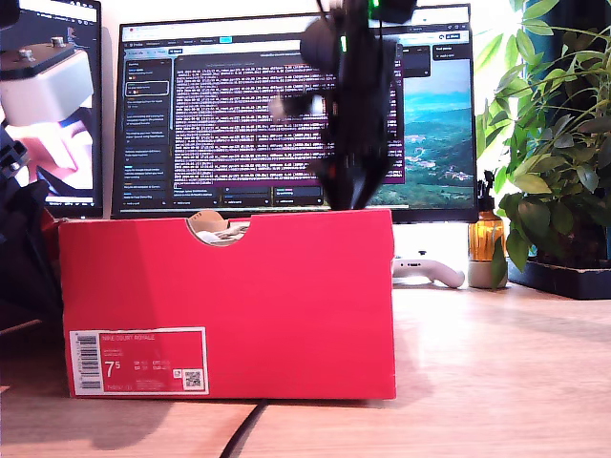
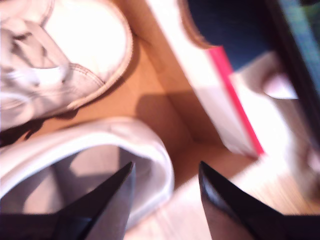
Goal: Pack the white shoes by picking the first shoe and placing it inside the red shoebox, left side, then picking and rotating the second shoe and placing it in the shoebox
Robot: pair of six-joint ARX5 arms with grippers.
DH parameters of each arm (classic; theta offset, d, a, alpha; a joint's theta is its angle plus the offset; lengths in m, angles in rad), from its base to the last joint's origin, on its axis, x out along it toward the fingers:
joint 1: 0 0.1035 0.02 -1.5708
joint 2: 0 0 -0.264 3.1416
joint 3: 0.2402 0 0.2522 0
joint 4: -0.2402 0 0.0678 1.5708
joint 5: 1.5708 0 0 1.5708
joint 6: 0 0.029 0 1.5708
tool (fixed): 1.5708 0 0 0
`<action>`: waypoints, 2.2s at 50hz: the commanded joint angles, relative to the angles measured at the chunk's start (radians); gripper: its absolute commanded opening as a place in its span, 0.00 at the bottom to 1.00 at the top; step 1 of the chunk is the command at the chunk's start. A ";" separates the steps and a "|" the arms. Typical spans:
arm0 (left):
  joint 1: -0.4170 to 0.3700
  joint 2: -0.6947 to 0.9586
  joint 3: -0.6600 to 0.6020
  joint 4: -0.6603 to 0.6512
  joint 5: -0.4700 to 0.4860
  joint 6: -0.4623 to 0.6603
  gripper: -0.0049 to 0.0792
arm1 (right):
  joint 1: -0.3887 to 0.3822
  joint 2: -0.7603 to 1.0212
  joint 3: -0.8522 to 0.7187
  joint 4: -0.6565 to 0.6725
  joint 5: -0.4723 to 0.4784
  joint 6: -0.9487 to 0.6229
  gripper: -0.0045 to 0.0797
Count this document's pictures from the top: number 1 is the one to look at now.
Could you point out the dark teal curtain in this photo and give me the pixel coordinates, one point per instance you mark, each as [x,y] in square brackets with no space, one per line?
[577,14]

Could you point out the black plant tray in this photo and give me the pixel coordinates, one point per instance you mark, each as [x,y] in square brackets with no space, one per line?
[563,281]

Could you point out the small black computer monitor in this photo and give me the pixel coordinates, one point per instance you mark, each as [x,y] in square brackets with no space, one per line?
[93,71]

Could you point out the amber pump bottle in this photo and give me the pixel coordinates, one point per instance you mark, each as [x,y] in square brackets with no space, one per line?
[486,231]

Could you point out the red cardboard shoebox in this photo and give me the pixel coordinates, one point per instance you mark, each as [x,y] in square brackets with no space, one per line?
[286,305]

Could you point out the green leafy houseplant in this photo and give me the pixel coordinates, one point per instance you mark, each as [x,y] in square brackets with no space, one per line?
[558,143]

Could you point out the white leather sneaker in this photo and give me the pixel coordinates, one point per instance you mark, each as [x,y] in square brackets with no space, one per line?
[224,235]

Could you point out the tan cardboard insert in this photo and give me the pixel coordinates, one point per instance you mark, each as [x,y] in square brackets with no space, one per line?
[205,220]

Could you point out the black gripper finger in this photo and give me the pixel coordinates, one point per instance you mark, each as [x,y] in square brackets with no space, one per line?
[370,186]
[336,191]
[24,267]

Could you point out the large black computer monitor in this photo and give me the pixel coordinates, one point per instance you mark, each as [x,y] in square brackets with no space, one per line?
[238,119]

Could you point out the white game controller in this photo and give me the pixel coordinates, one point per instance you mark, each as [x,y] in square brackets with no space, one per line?
[439,274]

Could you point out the small white pot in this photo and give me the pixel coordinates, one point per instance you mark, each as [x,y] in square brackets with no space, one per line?
[479,276]

